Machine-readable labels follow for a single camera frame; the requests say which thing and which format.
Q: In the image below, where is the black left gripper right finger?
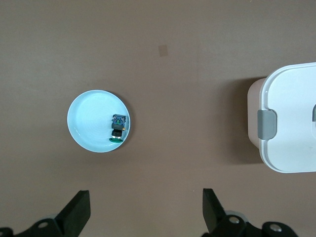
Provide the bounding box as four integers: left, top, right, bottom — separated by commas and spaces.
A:
201, 189, 300, 237

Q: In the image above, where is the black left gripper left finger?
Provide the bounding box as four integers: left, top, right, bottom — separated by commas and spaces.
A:
0, 190, 91, 237

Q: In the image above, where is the light blue round plate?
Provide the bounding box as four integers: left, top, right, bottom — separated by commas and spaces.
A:
67, 90, 136, 153

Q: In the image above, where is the white lidded lunch box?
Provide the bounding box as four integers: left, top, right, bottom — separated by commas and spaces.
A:
246, 62, 316, 173

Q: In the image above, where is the green push button switch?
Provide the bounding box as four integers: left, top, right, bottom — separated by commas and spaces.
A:
108, 114, 128, 143

